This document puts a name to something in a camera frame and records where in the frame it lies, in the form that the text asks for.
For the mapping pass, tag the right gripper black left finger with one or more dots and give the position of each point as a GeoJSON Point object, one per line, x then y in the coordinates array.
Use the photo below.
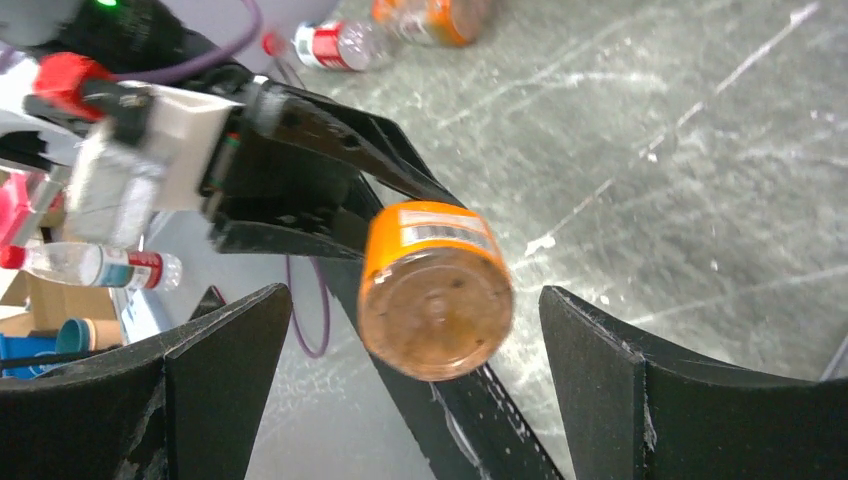
{"type": "Point", "coordinates": [184, 404]}

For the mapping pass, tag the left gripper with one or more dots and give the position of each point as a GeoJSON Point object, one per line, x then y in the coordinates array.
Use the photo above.
{"type": "Point", "coordinates": [286, 176]}

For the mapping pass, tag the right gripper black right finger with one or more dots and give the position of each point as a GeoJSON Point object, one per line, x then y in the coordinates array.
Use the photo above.
{"type": "Point", "coordinates": [637, 406]}

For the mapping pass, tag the orange juice bottle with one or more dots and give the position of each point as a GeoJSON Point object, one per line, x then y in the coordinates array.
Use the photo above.
{"type": "Point", "coordinates": [436, 299]}

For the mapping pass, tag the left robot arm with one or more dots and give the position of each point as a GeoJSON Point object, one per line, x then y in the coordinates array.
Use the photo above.
{"type": "Point", "coordinates": [133, 40]}

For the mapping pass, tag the blue paper cup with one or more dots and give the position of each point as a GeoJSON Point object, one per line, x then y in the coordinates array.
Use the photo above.
{"type": "Point", "coordinates": [79, 335]}

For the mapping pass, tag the small red cap bottle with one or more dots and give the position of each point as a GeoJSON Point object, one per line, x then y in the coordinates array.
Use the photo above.
{"type": "Point", "coordinates": [89, 265]}

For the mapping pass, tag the crushed orange label bottle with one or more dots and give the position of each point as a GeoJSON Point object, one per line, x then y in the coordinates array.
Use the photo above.
{"type": "Point", "coordinates": [443, 23]}

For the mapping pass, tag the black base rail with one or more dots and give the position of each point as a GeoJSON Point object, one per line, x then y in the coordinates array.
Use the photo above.
{"type": "Point", "coordinates": [470, 427]}

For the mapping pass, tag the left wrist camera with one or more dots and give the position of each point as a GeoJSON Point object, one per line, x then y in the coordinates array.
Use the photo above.
{"type": "Point", "coordinates": [149, 149]}

